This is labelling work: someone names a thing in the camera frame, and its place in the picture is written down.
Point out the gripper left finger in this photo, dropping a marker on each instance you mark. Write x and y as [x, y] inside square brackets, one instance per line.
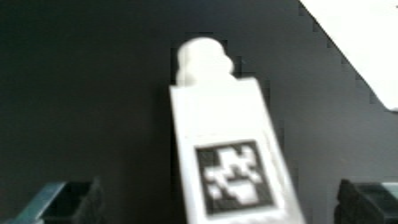
[67, 204]

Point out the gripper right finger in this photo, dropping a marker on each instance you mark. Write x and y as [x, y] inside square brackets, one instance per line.
[367, 203]

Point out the white table leg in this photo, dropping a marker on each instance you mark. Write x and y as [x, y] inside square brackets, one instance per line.
[238, 184]

